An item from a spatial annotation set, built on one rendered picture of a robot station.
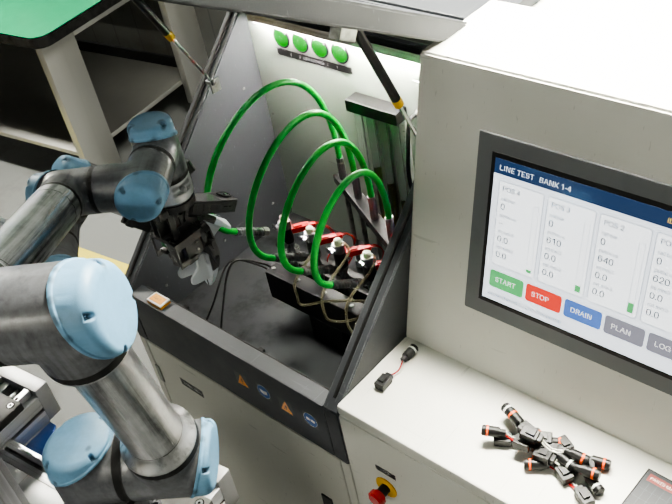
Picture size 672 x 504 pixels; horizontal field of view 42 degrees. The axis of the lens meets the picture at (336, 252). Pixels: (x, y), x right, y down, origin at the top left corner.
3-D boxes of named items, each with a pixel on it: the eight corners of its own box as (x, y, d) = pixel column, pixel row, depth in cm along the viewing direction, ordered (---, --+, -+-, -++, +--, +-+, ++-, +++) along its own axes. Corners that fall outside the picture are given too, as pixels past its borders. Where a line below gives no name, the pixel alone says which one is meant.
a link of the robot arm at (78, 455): (75, 461, 147) (46, 408, 138) (153, 455, 145) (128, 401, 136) (55, 525, 137) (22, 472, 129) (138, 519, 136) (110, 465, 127)
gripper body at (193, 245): (157, 259, 158) (137, 205, 150) (192, 232, 162) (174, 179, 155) (185, 273, 154) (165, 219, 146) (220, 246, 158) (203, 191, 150)
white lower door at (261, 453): (210, 502, 262) (143, 341, 219) (216, 496, 263) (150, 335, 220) (379, 627, 224) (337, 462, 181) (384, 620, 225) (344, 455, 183)
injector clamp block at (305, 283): (277, 318, 211) (264, 270, 202) (305, 293, 217) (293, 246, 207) (387, 375, 192) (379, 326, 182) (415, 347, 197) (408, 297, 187)
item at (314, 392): (148, 341, 218) (129, 293, 208) (162, 330, 221) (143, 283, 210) (334, 457, 182) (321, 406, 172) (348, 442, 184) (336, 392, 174)
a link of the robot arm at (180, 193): (169, 158, 152) (200, 171, 147) (176, 180, 155) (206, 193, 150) (135, 180, 148) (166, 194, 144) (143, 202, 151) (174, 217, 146)
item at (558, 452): (472, 449, 155) (470, 429, 152) (505, 410, 161) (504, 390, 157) (590, 514, 142) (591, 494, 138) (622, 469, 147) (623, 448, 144)
